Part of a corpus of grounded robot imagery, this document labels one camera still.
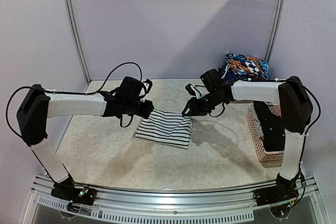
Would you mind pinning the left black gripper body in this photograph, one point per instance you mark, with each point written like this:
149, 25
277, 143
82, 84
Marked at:
131, 108

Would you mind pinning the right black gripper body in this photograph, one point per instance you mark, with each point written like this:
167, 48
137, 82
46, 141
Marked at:
197, 104

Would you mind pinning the black white striped shirt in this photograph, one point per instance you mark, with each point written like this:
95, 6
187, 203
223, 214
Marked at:
166, 128

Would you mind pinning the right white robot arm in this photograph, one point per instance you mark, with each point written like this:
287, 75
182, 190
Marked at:
289, 94

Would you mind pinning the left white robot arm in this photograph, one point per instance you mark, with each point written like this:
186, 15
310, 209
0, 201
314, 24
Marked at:
39, 105

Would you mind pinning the pink plastic laundry basket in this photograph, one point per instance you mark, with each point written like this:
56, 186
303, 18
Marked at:
267, 158

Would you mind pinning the blue orange patterned shorts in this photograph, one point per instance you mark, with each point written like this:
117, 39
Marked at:
238, 66

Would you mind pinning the grey garment in basket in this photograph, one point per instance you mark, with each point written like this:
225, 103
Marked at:
259, 129

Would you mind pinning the black garment in basket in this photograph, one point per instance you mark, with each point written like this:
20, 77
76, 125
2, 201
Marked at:
274, 132

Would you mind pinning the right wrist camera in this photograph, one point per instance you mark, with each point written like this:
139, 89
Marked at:
193, 90

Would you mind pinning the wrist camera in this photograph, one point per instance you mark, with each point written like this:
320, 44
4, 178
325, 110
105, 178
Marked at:
147, 85
193, 90

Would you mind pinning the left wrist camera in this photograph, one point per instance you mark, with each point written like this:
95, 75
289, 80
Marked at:
147, 85

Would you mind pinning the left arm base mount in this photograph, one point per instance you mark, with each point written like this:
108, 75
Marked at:
67, 190

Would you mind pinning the aluminium front rail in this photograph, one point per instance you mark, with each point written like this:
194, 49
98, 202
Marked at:
225, 205

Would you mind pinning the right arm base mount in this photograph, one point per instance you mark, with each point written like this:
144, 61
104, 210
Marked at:
283, 190

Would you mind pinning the right aluminium corner post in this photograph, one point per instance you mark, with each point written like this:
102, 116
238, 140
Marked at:
274, 29

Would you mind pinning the aluminium corner post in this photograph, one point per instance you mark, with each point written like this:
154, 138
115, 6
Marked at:
76, 40
274, 29

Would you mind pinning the left aluminium corner post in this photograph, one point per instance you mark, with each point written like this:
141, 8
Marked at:
76, 40

